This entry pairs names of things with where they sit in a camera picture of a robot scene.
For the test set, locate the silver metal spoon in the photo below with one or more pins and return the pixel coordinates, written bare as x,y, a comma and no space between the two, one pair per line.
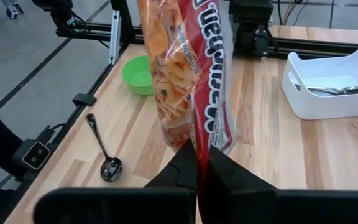
357,90

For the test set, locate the black frame clip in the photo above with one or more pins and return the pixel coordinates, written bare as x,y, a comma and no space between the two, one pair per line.
84,99

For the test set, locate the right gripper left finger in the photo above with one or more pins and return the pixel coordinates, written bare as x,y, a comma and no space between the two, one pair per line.
179,177

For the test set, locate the white plastic bin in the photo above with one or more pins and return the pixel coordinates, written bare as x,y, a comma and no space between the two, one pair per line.
322,107

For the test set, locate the red ramen packet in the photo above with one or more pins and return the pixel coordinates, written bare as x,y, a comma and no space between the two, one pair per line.
182,62

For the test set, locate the green plastic bowl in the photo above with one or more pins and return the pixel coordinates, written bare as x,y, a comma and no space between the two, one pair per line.
135,77

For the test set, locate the rolling chair base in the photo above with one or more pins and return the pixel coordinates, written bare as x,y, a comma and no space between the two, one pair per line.
12,11

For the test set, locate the small black depth camera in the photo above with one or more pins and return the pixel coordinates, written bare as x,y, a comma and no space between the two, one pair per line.
34,154

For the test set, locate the black table frame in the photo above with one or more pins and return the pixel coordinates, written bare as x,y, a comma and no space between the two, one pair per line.
322,46

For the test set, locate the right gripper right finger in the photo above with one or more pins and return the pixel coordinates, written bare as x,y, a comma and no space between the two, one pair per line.
235,199

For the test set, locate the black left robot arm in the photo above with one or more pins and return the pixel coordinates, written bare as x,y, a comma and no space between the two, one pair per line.
250,18

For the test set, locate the silver metal bracket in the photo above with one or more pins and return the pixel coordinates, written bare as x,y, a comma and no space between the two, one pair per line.
115,37

